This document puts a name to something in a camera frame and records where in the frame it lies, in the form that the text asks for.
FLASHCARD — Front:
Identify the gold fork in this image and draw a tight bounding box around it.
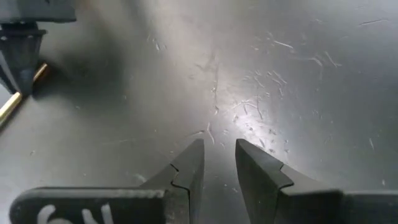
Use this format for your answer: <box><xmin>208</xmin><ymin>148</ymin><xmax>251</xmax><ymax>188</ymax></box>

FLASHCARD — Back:
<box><xmin>0</xmin><ymin>62</ymin><xmax>50</xmax><ymax>127</ymax></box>

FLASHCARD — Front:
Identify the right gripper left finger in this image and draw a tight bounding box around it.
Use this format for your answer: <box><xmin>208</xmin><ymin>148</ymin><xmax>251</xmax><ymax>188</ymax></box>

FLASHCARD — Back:
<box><xmin>9</xmin><ymin>139</ymin><xmax>205</xmax><ymax>224</ymax></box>

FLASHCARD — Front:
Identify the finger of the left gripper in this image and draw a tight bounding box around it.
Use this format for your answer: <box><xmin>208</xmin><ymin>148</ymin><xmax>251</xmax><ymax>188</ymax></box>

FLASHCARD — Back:
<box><xmin>0</xmin><ymin>51</ymin><xmax>15</xmax><ymax>94</ymax></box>
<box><xmin>2</xmin><ymin>30</ymin><xmax>47</xmax><ymax>96</ymax></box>

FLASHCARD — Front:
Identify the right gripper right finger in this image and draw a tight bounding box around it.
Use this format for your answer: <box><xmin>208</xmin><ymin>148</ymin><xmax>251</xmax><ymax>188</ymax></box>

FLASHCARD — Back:
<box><xmin>235</xmin><ymin>139</ymin><xmax>398</xmax><ymax>224</ymax></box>

